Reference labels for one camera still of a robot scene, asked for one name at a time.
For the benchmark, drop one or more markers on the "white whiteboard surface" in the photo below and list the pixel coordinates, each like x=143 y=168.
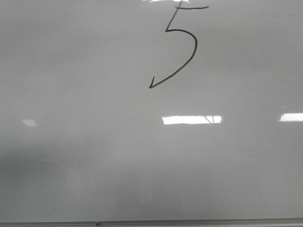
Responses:
x=135 y=110

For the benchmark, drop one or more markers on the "grey aluminium whiteboard frame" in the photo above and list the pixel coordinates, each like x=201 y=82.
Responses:
x=263 y=222

